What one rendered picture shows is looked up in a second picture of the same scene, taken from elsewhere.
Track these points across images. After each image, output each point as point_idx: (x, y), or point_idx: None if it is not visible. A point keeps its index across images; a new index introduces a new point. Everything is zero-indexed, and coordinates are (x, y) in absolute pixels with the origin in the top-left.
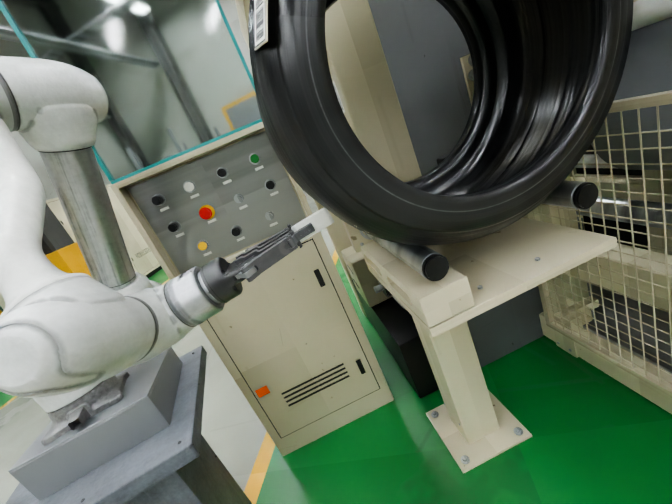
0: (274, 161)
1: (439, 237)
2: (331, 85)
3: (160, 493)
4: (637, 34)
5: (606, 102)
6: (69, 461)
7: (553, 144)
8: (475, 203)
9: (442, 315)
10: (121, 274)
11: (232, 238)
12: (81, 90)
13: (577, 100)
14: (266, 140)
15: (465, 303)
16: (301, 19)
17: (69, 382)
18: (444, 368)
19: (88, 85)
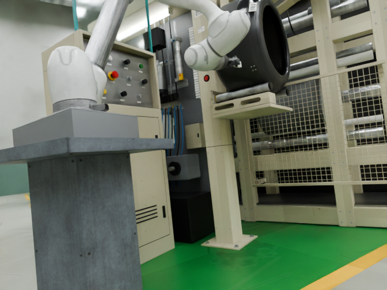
0: (147, 73)
1: (269, 79)
2: (262, 27)
3: (122, 187)
4: None
5: (289, 72)
6: (98, 126)
7: (283, 74)
8: (277, 73)
9: (272, 100)
10: (105, 63)
11: (118, 97)
12: None
13: (284, 68)
14: (146, 62)
15: (274, 101)
16: (260, 12)
17: (246, 33)
18: (228, 186)
19: None
